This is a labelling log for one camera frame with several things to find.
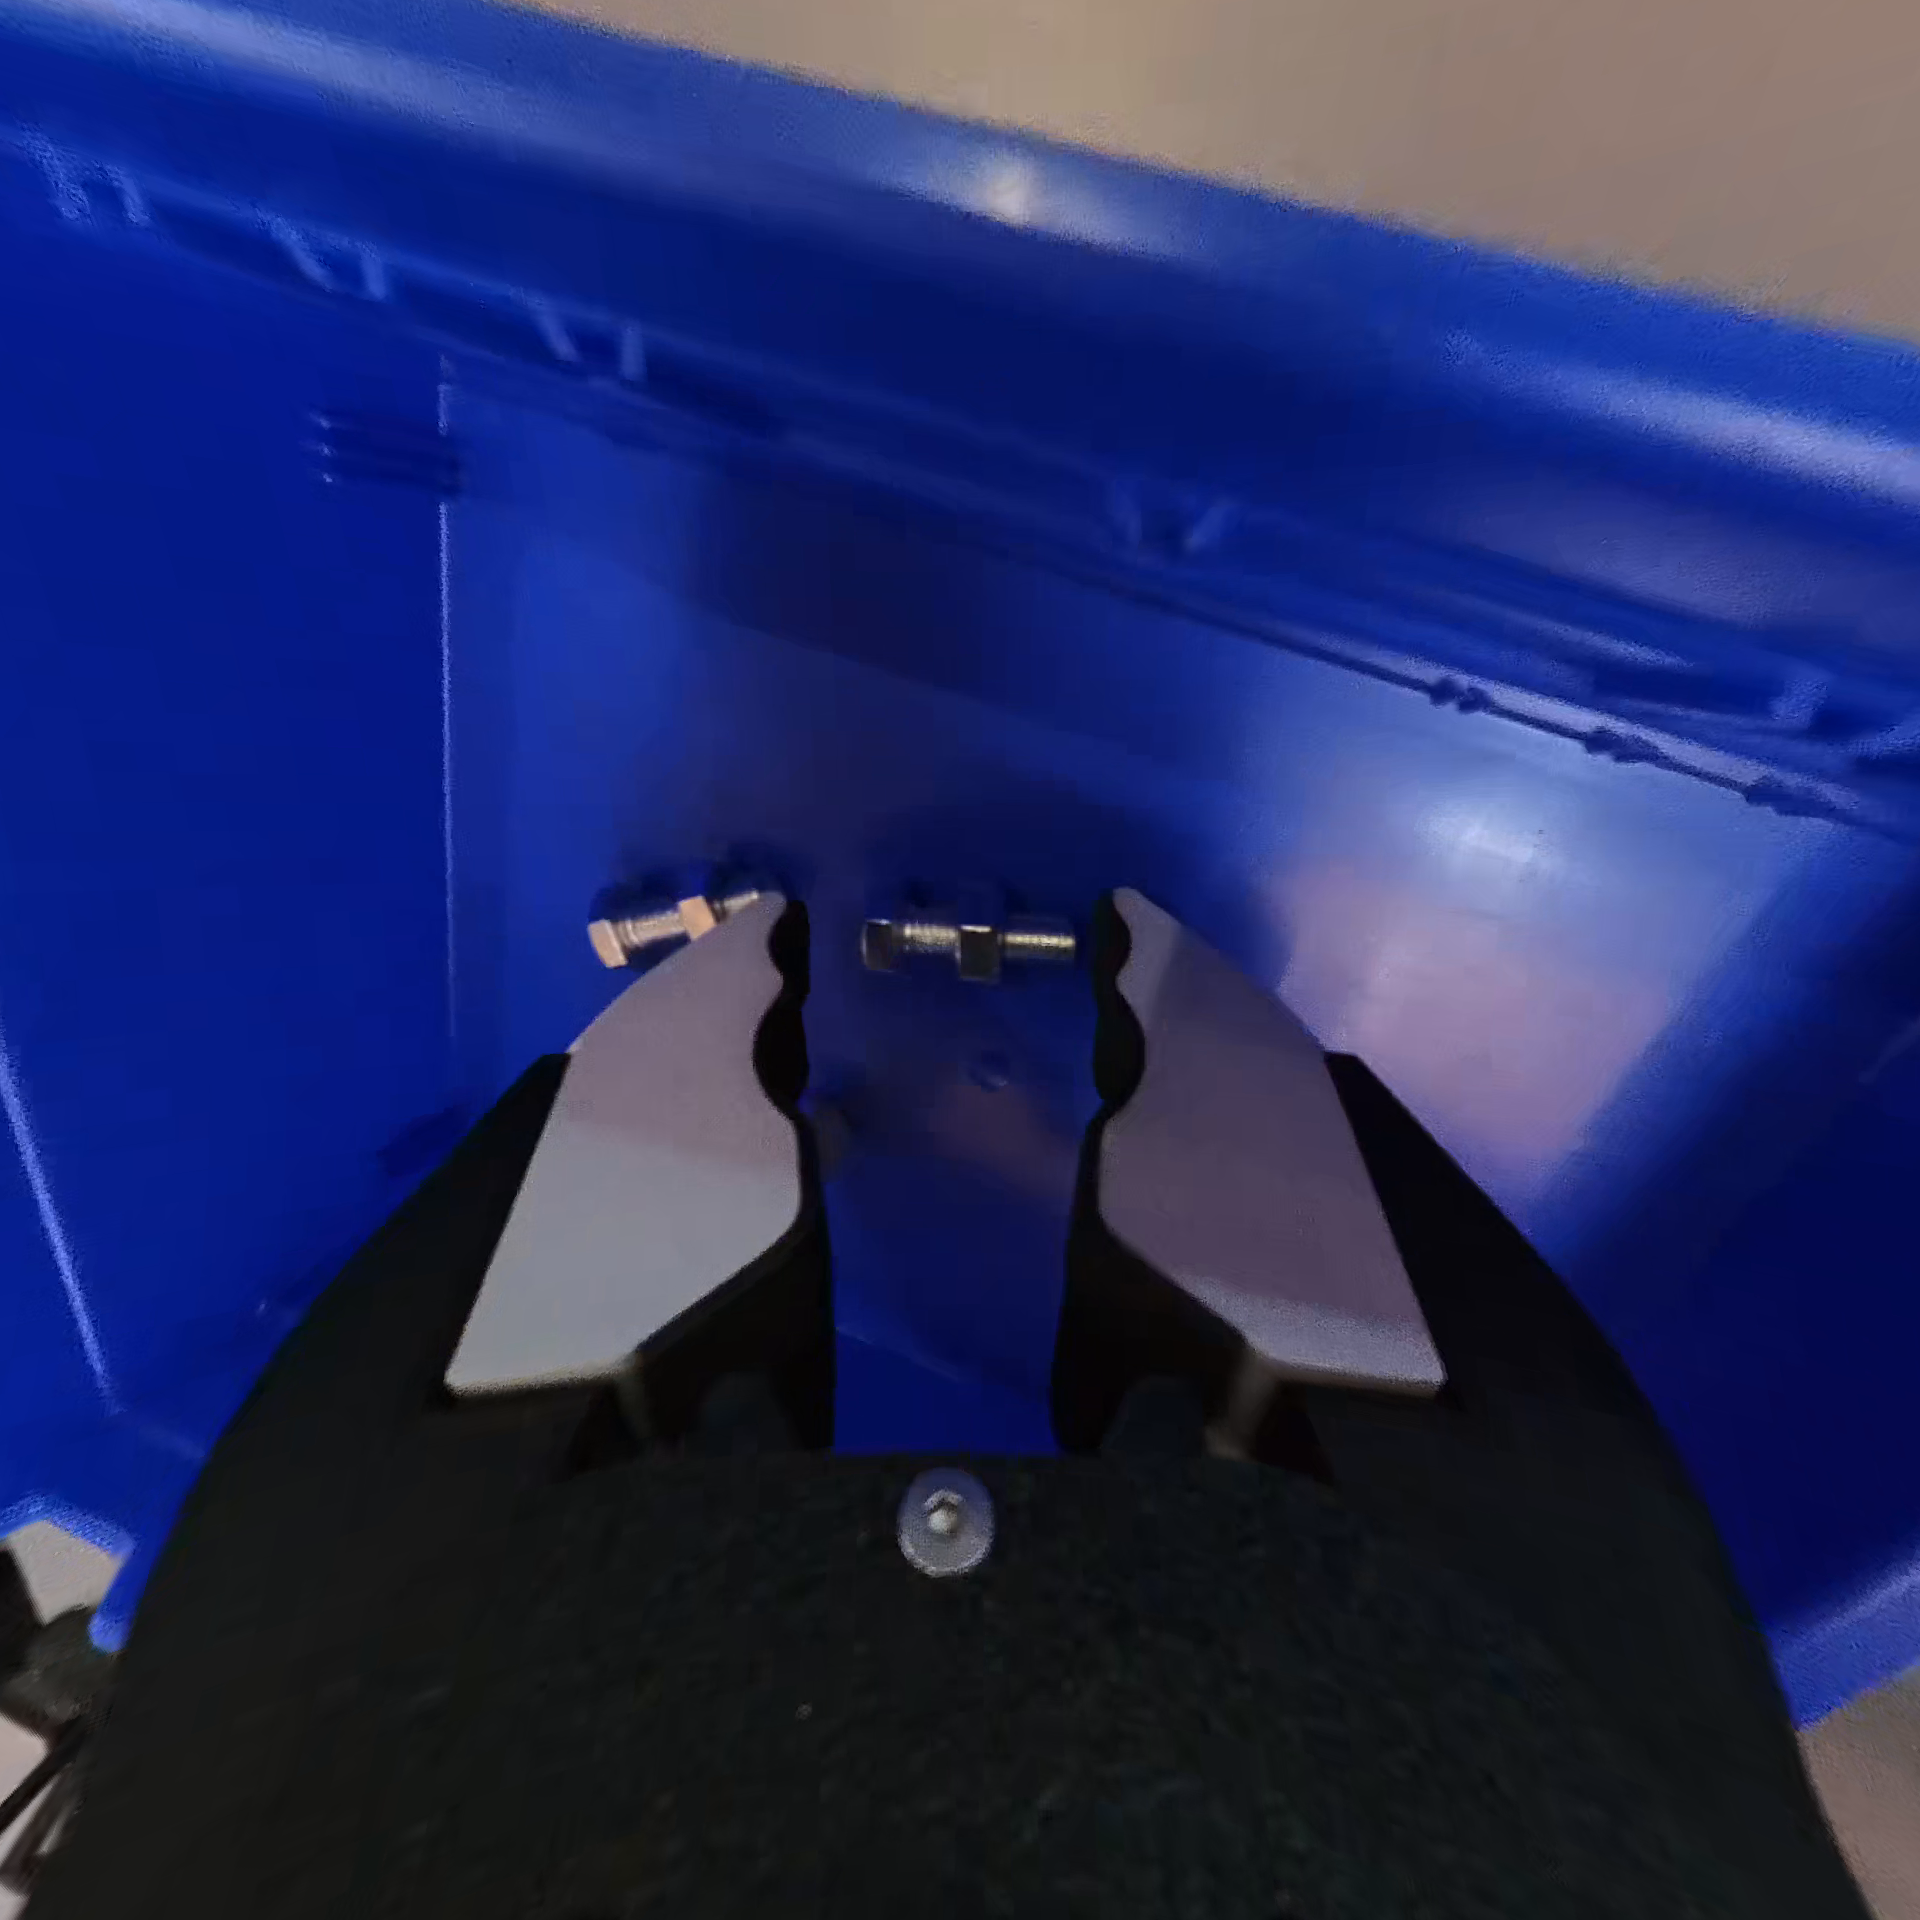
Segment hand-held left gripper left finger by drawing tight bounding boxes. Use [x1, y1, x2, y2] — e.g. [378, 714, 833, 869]
[442, 887, 835, 1450]

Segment blue plastic bin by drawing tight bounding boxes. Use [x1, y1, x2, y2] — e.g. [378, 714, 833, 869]
[0, 0, 1920, 1730]

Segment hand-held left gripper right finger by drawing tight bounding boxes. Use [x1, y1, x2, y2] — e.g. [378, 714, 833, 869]
[1049, 883, 1449, 1454]

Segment grey desk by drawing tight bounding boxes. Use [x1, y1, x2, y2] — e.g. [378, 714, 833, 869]
[0, 0, 1920, 1920]

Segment steel hex bolt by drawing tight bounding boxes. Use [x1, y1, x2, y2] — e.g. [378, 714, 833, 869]
[584, 883, 770, 971]
[858, 911, 1081, 988]

